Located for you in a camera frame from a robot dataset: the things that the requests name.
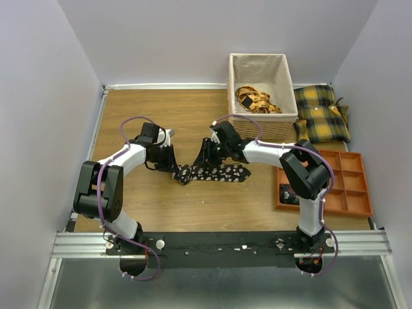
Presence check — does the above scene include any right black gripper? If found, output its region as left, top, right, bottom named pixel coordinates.
left=192, top=138, right=230, bottom=169

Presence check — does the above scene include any black floral tie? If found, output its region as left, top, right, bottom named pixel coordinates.
left=172, top=164, right=252, bottom=185

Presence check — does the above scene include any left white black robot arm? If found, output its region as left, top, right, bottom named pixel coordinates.
left=73, top=122, right=177, bottom=254

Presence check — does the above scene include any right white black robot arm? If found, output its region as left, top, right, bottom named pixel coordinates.
left=194, top=121, right=334, bottom=252

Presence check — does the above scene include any orange patterned tie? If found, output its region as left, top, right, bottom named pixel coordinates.
left=236, top=85, right=281, bottom=114

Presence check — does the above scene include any rolled dark floral tie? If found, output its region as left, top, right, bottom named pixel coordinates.
left=279, top=183, right=299, bottom=205

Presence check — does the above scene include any wicker basket with liner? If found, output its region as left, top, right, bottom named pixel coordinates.
left=227, top=53, right=297, bottom=141

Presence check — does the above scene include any yellow plaid shirt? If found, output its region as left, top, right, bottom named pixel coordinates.
left=294, top=84, right=351, bottom=144

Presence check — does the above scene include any orange compartment tray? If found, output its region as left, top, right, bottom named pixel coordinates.
left=275, top=149, right=373, bottom=218

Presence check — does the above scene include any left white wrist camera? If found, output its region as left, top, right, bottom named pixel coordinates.
left=157, top=128, right=175, bottom=147

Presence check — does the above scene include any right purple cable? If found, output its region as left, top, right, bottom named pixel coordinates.
left=212, top=114, right=339, bottom=277

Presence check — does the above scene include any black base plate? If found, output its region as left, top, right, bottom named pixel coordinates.
left=106, top=230, right=335, bottom=269

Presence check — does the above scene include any aluminium frame rail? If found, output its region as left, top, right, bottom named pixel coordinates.
left=51, top=230, right=392, bottom=259

